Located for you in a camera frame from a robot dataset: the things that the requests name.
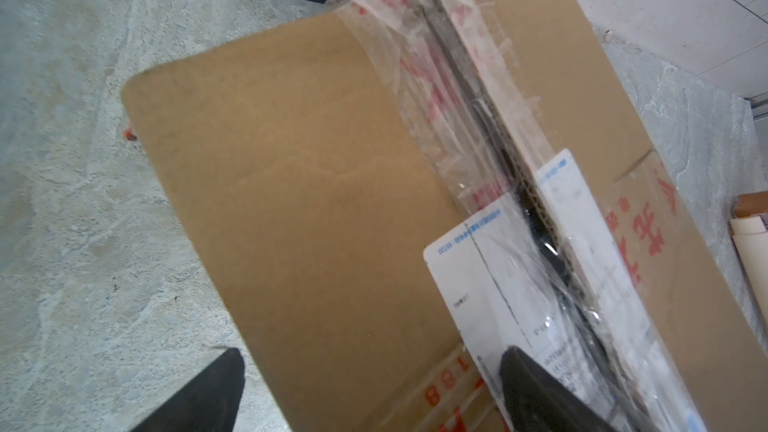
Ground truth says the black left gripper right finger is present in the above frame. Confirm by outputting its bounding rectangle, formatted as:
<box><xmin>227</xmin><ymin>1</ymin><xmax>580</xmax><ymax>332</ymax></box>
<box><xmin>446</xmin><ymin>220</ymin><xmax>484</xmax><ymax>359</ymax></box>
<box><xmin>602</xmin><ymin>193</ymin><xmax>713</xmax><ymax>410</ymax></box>
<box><xmin>500</xmin><ymin>346</ymin><xmax>615</xmax><ymax>432</ymax></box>

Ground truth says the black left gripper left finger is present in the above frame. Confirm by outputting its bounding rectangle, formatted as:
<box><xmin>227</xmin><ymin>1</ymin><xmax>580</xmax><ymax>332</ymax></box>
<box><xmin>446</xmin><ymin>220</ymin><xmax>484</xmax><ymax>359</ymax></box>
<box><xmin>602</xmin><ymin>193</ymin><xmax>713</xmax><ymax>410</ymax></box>
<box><xmin>133</xmin><ymin>348</ymin><xmax>245</xmax><ymax>432</ymax></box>

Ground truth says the brown cardboard express box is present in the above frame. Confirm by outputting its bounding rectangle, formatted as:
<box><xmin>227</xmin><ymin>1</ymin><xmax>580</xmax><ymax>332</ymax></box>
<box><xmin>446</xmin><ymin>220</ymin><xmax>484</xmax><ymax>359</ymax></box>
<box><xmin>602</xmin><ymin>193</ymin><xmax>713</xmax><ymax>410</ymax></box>
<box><xmin>122</xmin><ymin>0</ymin><xmax>767</xmax><ymax>431</ymax></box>

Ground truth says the wooden rolling pin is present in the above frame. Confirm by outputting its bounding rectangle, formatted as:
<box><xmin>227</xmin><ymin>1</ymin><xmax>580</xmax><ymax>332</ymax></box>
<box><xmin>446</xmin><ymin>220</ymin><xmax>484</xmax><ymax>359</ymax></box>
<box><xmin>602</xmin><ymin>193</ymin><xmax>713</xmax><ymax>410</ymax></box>
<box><xmin>730</xmin><ymin>191</ymin><xmax>767</xmax><ymax>321</ymax></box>

